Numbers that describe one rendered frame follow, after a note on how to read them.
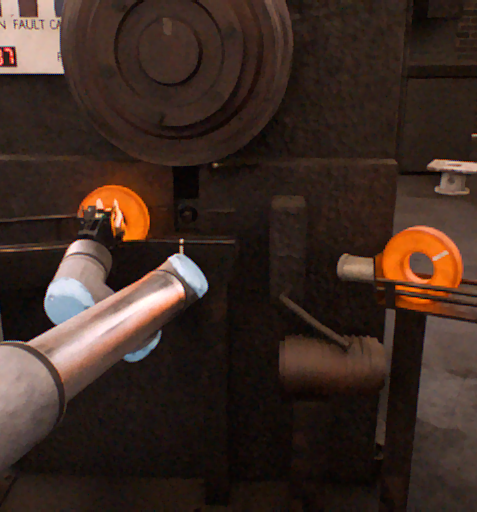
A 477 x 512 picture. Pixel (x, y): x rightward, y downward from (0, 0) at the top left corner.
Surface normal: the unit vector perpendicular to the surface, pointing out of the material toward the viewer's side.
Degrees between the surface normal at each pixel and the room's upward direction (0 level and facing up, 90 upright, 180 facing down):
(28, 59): 90
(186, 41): 90
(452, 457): 0
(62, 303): 102
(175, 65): 90
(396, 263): 90
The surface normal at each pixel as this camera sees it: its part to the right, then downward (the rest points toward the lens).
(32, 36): -0.05, 0.33
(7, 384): 0.46, -0.57
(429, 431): 0.00, -0.95
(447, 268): -0.63, 0.26
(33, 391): 0.76, -0.35
